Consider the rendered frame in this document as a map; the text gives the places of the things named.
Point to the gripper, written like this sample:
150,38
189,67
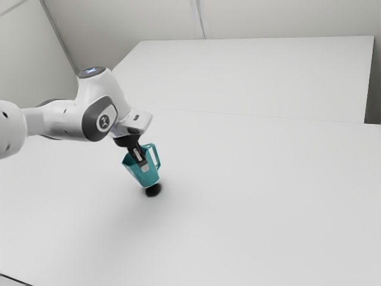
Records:
125,141

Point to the teal faceted mug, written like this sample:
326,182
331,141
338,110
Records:
146,175

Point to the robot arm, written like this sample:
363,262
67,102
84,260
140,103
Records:
59,113

